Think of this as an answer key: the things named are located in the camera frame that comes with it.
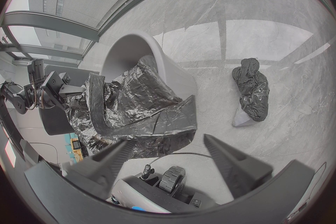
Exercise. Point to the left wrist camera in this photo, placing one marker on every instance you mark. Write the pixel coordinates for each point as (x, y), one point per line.
(53, 82)

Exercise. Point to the blue-green box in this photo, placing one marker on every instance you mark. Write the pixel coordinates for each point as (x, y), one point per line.
(68, 143)

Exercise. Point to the window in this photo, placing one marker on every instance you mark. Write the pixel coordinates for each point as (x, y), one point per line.
(15, 18)

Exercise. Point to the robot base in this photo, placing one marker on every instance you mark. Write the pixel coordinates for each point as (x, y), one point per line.
(147, 191)

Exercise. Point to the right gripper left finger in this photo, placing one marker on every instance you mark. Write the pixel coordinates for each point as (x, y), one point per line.
(105, 167)

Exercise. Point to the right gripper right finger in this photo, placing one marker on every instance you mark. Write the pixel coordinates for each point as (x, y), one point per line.
(231, 167)

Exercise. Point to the black plastic bag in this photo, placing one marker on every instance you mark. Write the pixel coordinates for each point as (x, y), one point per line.
(141, 102)

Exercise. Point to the white paper piece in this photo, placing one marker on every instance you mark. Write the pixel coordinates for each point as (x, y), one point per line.
(240, 121)

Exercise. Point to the white trash bin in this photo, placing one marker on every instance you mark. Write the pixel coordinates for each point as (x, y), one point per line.
(170, 65)

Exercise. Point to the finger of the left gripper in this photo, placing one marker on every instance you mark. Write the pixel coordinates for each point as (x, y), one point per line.
(58, 103)
(70, 90)

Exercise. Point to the black plastic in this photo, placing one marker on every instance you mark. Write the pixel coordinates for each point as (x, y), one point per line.
(252, 91)

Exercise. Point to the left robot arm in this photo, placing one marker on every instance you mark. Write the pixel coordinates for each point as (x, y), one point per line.
(23, 98)

